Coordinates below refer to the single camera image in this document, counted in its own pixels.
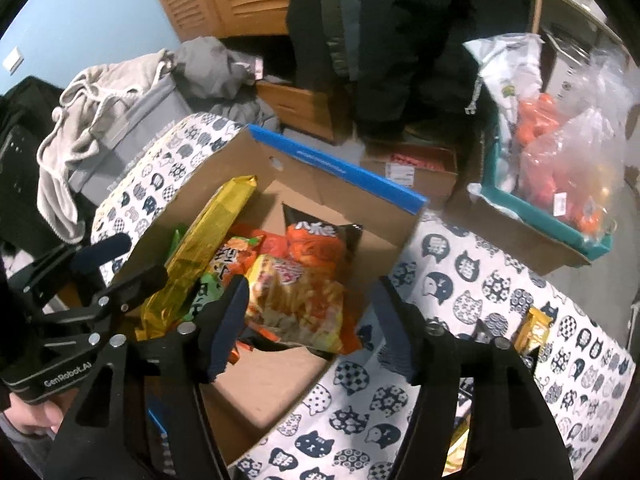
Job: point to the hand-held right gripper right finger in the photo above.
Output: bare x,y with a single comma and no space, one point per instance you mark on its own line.
397,330

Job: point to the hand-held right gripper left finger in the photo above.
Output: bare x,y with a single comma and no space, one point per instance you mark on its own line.
225,330

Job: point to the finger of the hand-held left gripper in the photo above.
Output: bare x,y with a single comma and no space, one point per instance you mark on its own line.
107,249
142,280

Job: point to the green snack packet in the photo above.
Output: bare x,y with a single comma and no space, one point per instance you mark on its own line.
197,305

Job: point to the long gold snack packet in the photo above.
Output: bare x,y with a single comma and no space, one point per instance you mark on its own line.
200,260

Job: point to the yellow and red fries packet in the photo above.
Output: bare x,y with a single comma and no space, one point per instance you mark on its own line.
295,305

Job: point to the orange noodle snack packet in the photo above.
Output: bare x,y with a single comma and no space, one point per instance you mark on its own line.
232,255

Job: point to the blue-rimmed cardboard box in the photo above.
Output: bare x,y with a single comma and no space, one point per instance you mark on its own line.
270,400

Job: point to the red-orange snack packet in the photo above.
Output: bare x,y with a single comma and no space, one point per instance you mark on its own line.
272,246

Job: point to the black and orange snack bag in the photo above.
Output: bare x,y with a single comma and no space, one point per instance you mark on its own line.
320,242

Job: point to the person's left forearm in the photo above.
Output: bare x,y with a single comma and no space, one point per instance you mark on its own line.
22,457

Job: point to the person's left hand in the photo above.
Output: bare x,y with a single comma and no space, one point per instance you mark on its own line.
25,416

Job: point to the cat-print tablecloth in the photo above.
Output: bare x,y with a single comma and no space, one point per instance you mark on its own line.
450,270

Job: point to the grey fabric storage bag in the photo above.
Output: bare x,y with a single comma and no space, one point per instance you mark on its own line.
125,132

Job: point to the black perforated case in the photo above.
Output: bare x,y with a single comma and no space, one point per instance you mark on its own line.
20,160

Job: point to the shiny gold snack packet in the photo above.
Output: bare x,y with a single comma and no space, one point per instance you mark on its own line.
460,442

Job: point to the small yellow snack packet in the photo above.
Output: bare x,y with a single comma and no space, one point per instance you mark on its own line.
535,327

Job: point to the light grey hoodie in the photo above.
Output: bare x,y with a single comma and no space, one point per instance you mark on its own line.
100,105

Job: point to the small cardboard box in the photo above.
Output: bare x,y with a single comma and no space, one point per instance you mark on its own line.
415,172

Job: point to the teal box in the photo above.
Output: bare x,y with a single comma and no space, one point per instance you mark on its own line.
535,215

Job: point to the dark grey clothing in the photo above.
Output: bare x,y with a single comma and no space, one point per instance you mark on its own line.
215,70

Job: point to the wooden drawer box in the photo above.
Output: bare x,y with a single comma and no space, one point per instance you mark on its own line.
300,105

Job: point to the clear bag of orange fruit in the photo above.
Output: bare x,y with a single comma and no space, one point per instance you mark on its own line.
570,165

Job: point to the small bag of orange fruit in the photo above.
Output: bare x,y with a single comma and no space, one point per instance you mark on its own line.
537,120

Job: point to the white plastic bag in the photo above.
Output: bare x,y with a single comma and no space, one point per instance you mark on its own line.
505,80

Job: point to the large black coat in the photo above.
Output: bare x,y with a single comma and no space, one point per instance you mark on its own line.
425,35

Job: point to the grey coat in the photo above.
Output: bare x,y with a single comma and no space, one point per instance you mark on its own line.
345,30

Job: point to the white box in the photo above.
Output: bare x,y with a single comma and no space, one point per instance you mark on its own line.
570,72

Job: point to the slim black coat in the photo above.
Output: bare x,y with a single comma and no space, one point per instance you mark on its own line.
307,10

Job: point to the empty clear plastic bag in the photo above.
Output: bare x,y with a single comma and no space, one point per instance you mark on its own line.
612,77

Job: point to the white wall switch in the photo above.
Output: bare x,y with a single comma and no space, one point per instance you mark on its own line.
12,60

